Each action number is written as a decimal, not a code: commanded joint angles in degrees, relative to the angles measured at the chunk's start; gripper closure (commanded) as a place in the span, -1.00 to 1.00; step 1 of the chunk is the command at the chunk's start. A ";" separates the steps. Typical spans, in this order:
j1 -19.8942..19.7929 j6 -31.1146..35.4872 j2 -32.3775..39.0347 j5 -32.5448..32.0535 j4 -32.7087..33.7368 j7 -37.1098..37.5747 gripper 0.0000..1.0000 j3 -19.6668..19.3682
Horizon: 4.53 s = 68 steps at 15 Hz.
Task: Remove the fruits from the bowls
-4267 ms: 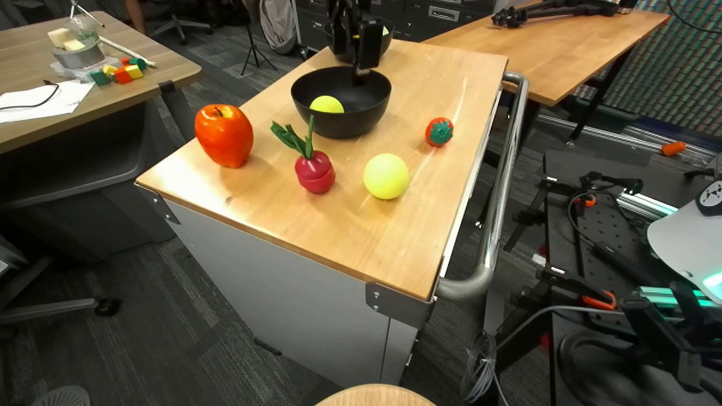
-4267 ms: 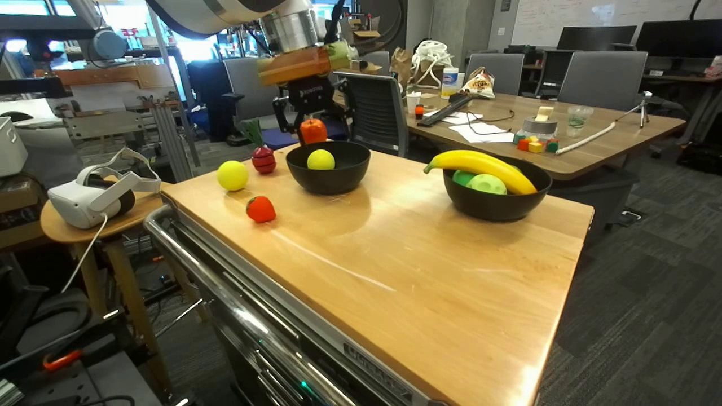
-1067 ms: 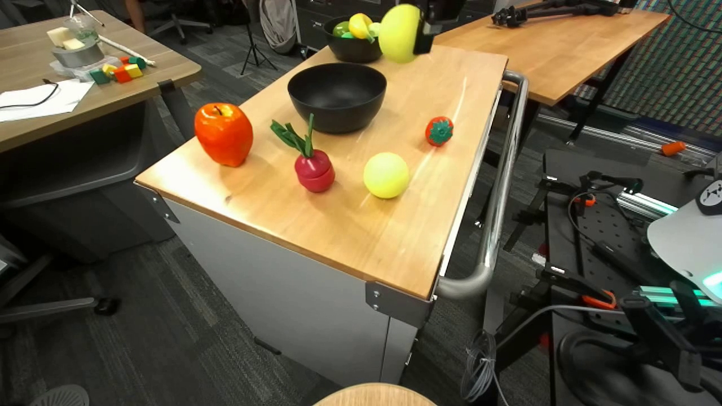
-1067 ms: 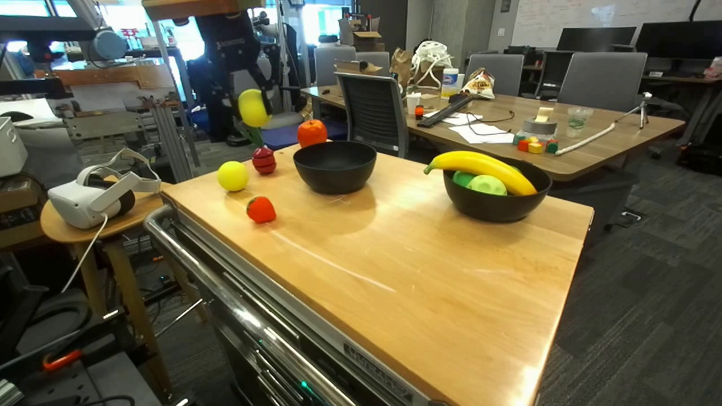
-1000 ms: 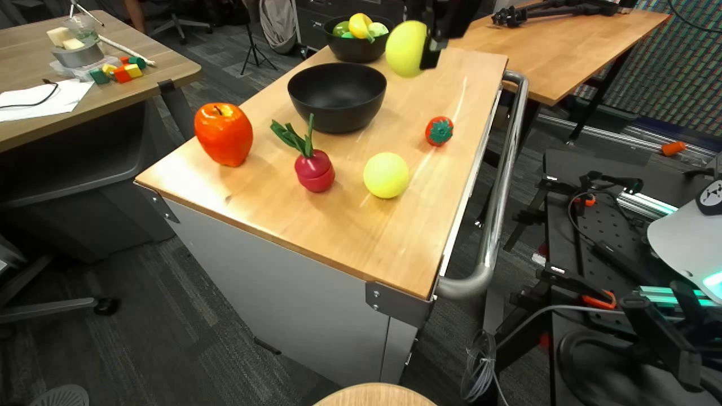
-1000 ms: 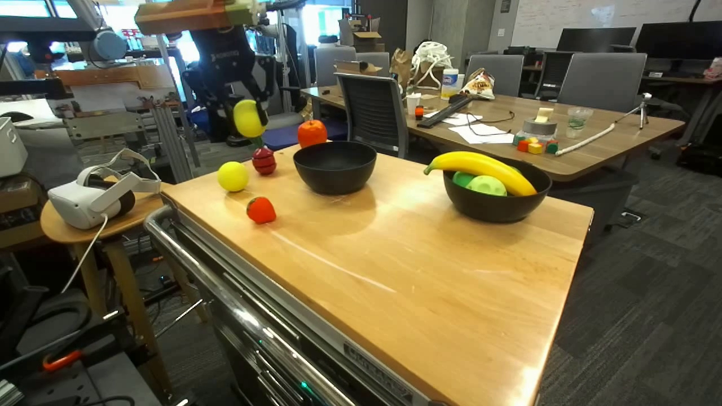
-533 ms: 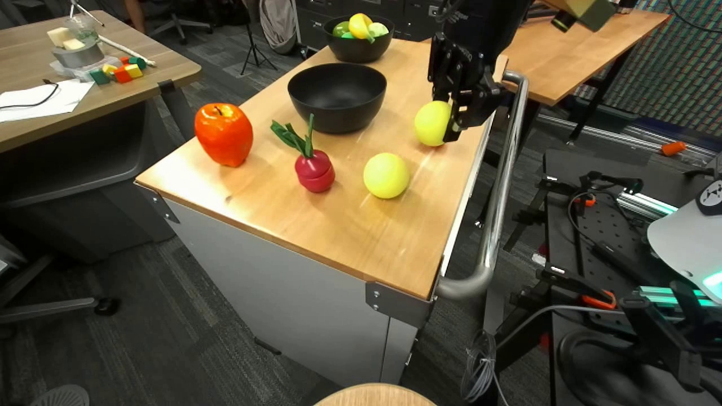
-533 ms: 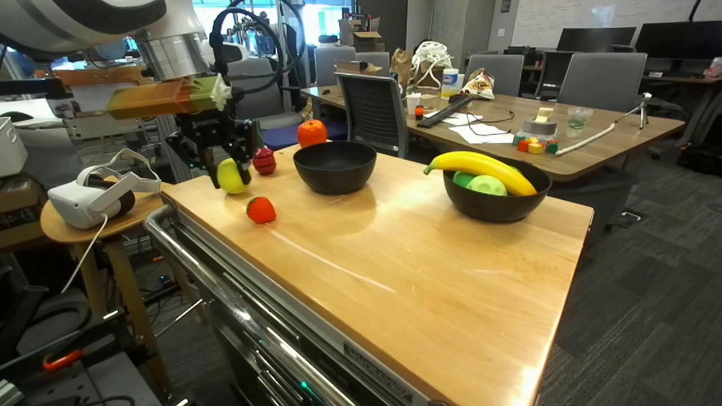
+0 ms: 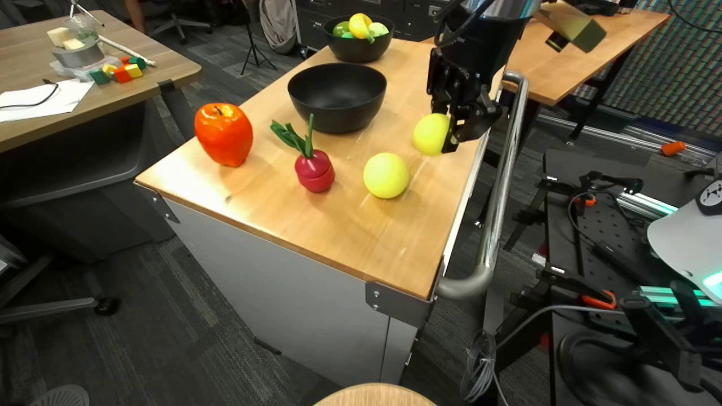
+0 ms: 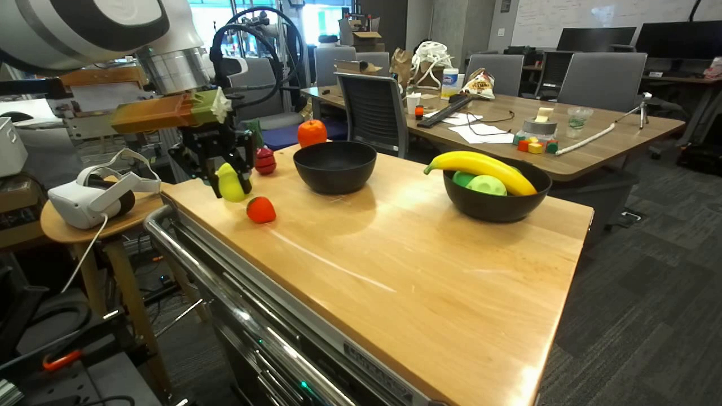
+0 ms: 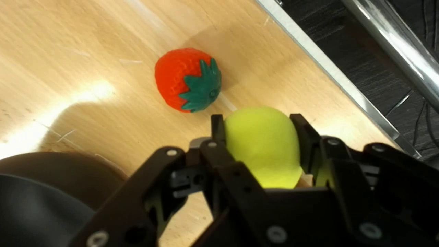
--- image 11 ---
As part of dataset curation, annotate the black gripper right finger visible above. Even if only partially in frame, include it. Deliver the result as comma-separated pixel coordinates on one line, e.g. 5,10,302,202
289,113,439,247

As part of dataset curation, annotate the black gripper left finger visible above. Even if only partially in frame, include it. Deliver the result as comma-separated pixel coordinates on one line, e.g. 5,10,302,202
68,115,267,247

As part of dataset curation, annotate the black plastic bowl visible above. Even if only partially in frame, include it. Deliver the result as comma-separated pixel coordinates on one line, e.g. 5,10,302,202
0,152,131,247

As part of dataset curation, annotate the red strawberry toy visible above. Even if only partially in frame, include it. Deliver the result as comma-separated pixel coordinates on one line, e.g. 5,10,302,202
154,47,224,115

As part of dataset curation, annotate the yellow lemon toy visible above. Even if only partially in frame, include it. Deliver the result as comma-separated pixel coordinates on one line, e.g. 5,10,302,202
224,106,305,190

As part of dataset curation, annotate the white cart wooden top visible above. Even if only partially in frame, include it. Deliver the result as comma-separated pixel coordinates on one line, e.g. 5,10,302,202
0,0,423,247

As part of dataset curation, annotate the metal cart handle bar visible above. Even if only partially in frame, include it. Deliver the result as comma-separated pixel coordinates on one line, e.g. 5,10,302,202
342,0,439,113

